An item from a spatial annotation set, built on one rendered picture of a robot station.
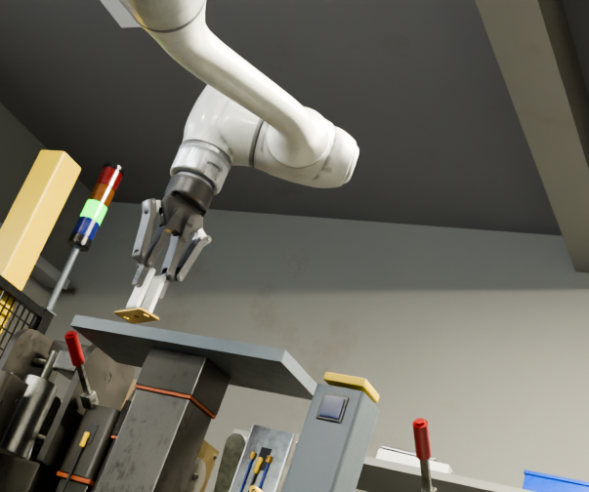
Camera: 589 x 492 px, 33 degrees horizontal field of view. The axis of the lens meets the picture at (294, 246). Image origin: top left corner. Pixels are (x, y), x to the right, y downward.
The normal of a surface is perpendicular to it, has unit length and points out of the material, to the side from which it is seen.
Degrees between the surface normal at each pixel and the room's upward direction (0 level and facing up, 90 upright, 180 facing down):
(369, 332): 90
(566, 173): 180
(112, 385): 90
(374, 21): 180
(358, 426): 90
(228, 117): 95
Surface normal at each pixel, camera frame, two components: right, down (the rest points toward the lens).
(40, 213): 0.87, 0.09
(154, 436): -0.38, -0.51
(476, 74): -0.32, 0.86
